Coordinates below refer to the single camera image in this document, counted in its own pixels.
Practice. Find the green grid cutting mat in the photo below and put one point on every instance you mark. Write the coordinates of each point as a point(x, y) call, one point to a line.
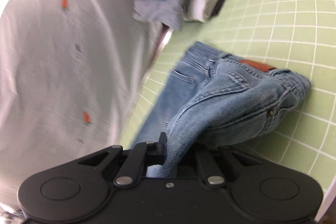
point(294, 34)

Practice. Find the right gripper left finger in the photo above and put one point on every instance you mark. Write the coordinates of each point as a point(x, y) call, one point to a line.
point(136, 161)

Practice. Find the grey carrot print sheet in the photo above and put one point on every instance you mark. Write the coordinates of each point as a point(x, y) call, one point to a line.
point(70, 71)

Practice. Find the blue denim jeans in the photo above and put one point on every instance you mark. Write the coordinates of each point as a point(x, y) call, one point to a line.
point(217, 98)

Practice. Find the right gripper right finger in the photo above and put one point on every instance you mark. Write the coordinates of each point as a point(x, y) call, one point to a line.
point(212, 168)

